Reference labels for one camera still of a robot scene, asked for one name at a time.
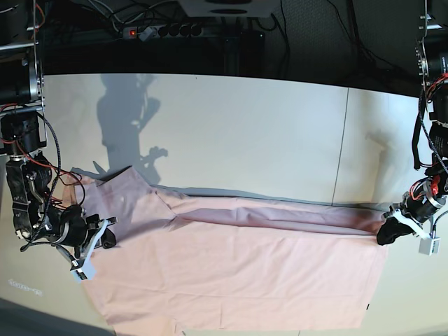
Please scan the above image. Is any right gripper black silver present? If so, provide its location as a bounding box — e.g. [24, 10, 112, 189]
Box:
[45, 206, 116, 263]

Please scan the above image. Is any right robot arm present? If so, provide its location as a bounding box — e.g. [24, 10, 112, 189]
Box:
[1, 1, 117, 280]

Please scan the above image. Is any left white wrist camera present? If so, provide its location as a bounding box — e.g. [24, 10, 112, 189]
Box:
[419, 237, 440, 256]

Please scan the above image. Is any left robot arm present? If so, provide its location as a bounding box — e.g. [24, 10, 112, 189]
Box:
[377, 1, 447, 256]

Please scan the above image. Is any black power strip red switch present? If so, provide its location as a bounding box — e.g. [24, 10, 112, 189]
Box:
[122, 23, 204, 42]

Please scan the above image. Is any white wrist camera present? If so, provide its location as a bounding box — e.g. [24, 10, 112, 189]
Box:
[419, 237, 440, 256]
[70, 260, 96, 282]

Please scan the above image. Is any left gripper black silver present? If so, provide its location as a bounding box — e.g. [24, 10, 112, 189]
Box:
[377, 181, 447, 245]

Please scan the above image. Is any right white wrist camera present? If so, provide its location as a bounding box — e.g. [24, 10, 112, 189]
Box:
[70, 260, 96, 282]

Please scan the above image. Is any grey box with black oval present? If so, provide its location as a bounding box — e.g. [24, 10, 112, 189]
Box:
[178, 0, 280, 18]

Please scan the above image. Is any black box under table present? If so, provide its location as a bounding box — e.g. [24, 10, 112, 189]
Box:
[223, 29, 265, 78]

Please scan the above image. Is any pink T-shirt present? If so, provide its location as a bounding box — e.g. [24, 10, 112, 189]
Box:
[62, 168, 388, 335]

